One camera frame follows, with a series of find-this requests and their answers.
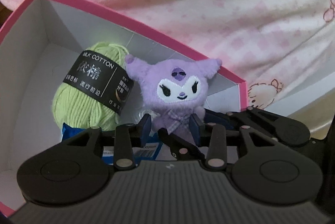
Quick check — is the blue battery pack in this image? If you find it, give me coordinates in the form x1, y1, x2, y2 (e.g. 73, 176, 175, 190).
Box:
61, 121, 164, 166

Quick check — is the purple Kuromi plush toy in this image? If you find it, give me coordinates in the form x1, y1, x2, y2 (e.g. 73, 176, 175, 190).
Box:
125, 54, 222, 143

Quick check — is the green yarn ball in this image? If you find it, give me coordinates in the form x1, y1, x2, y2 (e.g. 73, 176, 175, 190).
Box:
52, 42, 134, 131

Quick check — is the clear plastic floss box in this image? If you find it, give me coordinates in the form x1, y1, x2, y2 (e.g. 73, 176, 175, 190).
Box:
132, 107, 159, 124

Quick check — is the golden satin blanket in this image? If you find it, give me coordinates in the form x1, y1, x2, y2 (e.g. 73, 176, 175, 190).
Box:
261, 77, 335, 140

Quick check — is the pink cartoon pillow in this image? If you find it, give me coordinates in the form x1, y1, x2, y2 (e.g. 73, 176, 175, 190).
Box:
0, 0, 335, 111

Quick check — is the pink cardboard box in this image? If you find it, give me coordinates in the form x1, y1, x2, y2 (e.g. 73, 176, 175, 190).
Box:
1, 0, 250, 223

